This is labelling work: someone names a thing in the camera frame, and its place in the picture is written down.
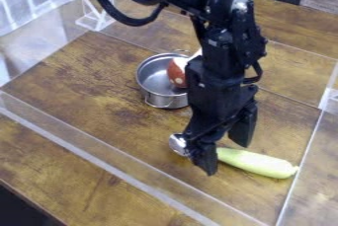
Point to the clear acrylic right barrier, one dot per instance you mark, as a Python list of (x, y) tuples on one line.
[(312, 201)]

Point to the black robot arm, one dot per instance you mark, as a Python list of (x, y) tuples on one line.
[(229, 35)]

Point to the clear acrylic front barrier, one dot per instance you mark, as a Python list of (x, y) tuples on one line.
[(196, 203)]

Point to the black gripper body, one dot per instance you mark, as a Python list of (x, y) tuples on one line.
[(217, 100)]

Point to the green handled metal spoon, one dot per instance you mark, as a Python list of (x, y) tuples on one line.
[(253, 162)]

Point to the clear acrylic barrier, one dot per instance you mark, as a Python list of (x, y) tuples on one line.
[(196, 203), (312, 201)]

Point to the clear acrylic triangle bracket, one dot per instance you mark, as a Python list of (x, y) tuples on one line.
[(94, 20)]

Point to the small steel pot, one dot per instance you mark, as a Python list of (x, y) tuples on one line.
[(160, 92)]

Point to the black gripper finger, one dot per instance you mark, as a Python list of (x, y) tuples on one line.
[(243, 130), (202, 154)]

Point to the red white toy mushroom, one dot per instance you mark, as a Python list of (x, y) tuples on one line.
[(176, 70)]

